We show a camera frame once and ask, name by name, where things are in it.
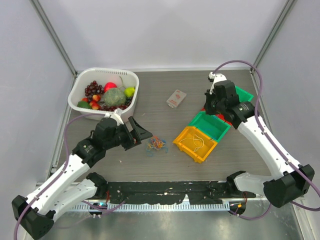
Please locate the white fruit basket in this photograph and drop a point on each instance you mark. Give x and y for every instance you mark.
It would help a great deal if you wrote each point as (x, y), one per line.
(122, 78)

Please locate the red plastic bin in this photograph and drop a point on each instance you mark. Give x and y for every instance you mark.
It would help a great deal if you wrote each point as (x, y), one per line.
(220, 116)

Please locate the green melon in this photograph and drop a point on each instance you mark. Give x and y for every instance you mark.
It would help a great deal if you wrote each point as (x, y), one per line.
(114, 97)

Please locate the aluminium frame post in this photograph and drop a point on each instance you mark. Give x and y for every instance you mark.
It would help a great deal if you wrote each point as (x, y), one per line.
(53, 35)
(284, 13)

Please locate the green plastic bin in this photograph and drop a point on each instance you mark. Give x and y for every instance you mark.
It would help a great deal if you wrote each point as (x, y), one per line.
(244, 96)
(211, 125)

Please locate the green pear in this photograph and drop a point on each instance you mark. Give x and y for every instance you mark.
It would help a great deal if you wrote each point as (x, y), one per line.
(129, 92)

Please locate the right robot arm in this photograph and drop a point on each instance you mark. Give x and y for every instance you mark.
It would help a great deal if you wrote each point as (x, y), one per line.
(288, 179)

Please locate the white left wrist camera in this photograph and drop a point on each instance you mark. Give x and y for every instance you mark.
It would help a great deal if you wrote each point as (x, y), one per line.
(116, 115)

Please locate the red apple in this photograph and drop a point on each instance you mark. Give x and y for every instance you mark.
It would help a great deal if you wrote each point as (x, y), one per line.
(109, 85)

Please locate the white slotted cable duct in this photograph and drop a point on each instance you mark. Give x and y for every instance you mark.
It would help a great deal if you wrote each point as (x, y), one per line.
(184, 206)

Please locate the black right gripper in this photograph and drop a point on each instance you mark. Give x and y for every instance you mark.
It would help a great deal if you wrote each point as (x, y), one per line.
(209, 110)

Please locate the yellow plastic bin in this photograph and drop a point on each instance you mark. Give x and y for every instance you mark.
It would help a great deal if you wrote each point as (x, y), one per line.
(195, 143)

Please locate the dark red grape bunch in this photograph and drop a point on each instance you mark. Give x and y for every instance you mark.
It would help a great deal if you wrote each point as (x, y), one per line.
(94, 88)

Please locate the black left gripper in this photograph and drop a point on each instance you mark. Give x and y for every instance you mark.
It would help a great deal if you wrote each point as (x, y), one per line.
(134, 137)

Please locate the near green plastic bin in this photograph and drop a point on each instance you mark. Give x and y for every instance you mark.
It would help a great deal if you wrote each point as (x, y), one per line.
(211, 125)

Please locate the aluminium frame post left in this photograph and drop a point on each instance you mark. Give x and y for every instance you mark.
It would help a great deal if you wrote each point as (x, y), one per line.
(53, 35)

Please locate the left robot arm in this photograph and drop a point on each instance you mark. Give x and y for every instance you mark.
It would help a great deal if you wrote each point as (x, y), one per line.
(39, 210)

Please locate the aluminium frame post right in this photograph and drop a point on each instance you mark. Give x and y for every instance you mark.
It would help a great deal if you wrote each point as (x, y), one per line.
(284, 13)

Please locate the grey card box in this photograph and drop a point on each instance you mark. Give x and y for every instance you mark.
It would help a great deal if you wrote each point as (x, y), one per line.
(176, 98)

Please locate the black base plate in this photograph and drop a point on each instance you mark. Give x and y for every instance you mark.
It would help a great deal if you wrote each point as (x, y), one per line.
(172, 192)

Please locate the far green plastic bin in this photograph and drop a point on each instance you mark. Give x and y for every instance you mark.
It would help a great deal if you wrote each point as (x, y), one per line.
(244, 96)

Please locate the green lime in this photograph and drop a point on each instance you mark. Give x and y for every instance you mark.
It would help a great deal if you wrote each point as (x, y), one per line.
(84, 105)

